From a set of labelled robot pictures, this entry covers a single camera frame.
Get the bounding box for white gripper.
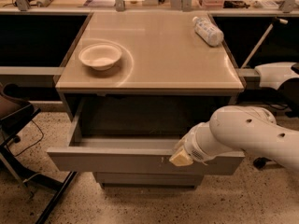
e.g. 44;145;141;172
169;132;214;167

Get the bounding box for grey top drawer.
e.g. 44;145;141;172
48;96;244;175

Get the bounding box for grey drawer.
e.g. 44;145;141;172
93;172;203;187
48;96;244;175

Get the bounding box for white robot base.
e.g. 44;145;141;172
254;62;299;90

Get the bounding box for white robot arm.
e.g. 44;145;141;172
170;105;299;172

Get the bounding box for grey bottom drawer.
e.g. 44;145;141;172
93;172;203;187

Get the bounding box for grey drawer cabinet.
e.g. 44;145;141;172
53;10;247;190

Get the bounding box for black office chair base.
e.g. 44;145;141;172
253;157;274;170

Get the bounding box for clear plastic water bottle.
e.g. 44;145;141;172
192;17;224;47

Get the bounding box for white paper bowl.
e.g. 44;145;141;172
78;43;122;71

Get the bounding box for black chair left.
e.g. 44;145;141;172
0;83;78;224

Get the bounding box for black floor cable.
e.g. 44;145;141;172
12;119;45;158

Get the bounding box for white pole with black handle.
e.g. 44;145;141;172
240;17;289;69

